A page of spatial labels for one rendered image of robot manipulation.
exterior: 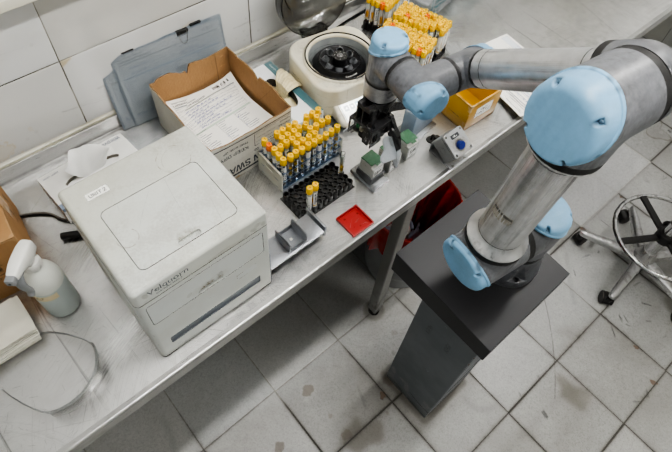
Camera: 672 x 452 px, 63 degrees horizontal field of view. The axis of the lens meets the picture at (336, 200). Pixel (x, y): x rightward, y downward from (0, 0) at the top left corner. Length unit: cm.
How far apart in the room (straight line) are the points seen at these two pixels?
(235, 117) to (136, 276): 64
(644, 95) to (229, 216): 68
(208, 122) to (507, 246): 84
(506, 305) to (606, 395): 117
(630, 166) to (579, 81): 234
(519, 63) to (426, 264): 49
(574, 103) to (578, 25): 142
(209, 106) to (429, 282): 74
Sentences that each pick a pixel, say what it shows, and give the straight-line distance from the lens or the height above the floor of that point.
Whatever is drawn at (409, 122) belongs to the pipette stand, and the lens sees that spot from 151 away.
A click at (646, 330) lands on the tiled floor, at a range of 259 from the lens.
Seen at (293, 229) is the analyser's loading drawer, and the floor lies 92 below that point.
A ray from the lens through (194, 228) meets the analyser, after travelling 101.
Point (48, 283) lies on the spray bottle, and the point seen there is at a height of 102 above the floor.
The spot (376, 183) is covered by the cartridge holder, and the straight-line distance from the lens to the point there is 142.
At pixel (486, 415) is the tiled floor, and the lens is 219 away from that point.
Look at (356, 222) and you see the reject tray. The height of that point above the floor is 88.
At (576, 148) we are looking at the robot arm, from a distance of 74.
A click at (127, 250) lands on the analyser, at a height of 118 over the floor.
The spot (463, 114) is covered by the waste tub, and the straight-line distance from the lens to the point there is 158.
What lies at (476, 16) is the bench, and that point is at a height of 87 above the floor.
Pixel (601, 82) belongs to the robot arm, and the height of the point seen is 159.
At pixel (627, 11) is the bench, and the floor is 87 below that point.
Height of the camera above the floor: 202
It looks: 55 degrees down
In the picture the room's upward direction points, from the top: 7 degrees clockwise
